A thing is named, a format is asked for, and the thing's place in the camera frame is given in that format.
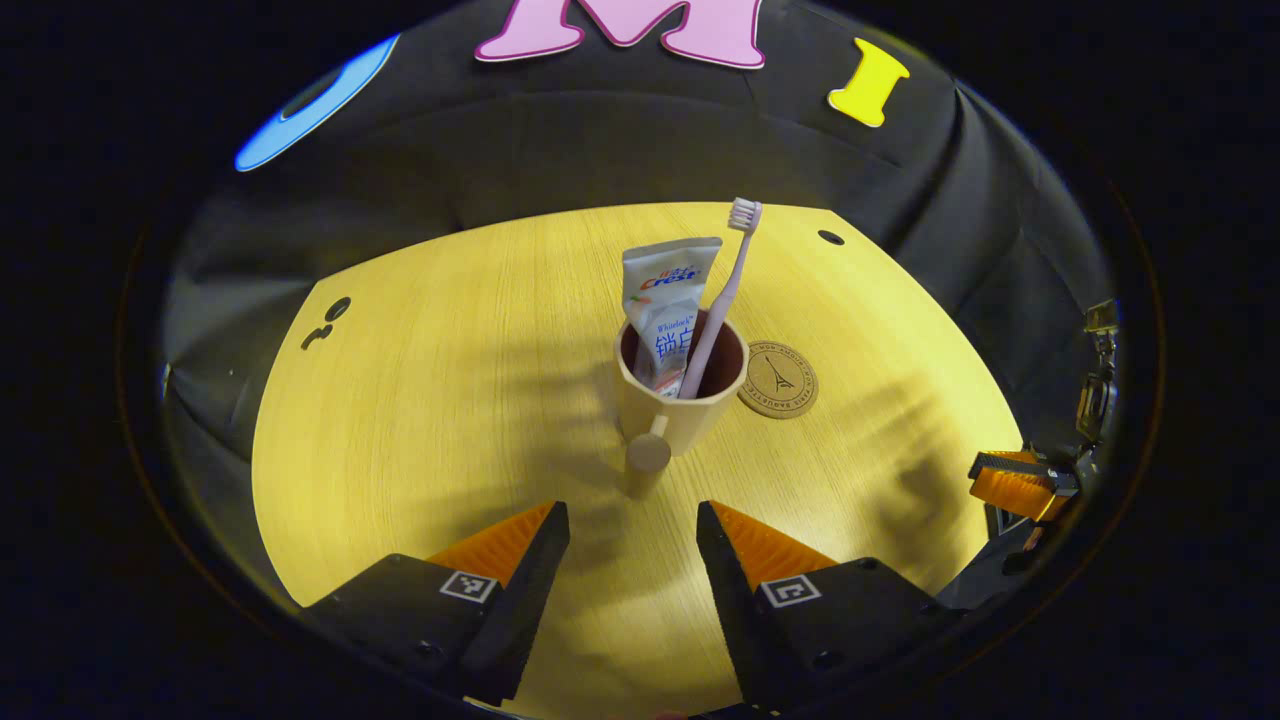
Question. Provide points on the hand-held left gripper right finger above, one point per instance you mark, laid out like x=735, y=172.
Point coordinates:
x=735, y=600

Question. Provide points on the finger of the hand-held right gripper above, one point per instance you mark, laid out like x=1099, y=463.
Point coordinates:
x=1020, y=485

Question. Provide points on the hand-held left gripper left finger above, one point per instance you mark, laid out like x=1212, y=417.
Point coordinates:
x=520, y=600

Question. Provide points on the beige cup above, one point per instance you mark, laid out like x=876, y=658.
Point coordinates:
x=685, y=420

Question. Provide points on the round brown coaster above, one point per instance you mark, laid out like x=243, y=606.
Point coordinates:
x=780, y=380

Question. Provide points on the pink toothbrush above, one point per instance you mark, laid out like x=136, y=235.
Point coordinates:
x=722, y=300

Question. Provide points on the white toothpaste tube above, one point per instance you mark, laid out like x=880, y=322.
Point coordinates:
x=665, y=290

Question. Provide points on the wooden desktop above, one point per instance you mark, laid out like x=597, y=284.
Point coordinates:
x=450, y=400

